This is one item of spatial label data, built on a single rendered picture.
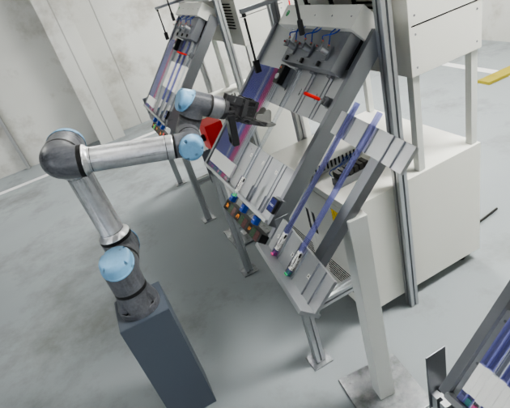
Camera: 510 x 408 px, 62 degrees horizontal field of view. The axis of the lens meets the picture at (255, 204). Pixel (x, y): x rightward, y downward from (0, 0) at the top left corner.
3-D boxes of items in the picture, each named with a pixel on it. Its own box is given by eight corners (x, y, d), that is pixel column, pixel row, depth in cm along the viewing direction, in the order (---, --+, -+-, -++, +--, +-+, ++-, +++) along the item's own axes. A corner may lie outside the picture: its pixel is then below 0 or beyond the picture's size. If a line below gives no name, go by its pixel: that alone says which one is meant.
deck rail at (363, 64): (282, 231, 149) (268, 225, 145) (279, 228, 150) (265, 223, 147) (388, 39, 136) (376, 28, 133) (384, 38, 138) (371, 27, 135)
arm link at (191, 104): (171, 108, 141) (177, 82, 138) (202, 115, 146) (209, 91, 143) (176, 116, 135) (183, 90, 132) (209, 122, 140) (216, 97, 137)
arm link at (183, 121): (172, 151, 137) (180, 119, 133) (170, 140, 147) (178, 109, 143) (196, 156, 140) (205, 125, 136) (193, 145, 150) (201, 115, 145)
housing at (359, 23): (379, 51, 139) (350, 28, 132) (303, 41, 180) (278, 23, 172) (392, 28, 138) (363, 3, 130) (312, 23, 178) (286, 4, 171)
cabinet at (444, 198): (370, 324, 189) (349, 210, 158) (293, 249, 247) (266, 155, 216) (479, 257, 205) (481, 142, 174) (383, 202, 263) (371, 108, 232)
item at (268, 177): (275, 223, 149) (268, 220, 147) (212, 164, 203) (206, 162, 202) (302, 175, 145) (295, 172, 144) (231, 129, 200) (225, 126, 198)
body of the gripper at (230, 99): (261, 103, 145) (229, 95, 139) (254, 127, 147) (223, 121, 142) (252, 98, 151) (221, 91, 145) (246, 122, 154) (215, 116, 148)
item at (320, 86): (333, 129, 144) (322, 124, 141) (252, 95, 198) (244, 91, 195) (383, 38, 138) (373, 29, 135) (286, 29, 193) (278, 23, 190)
